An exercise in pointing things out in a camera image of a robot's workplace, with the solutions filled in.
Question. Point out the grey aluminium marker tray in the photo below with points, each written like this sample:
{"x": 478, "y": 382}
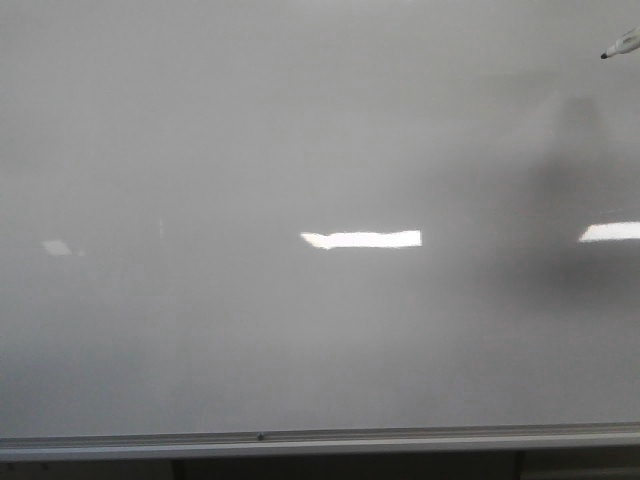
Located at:
{"x": 317, "y": 442}

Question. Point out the white glossy whiteboard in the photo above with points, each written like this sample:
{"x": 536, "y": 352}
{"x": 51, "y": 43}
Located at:
{"x": 232, "y": 216}

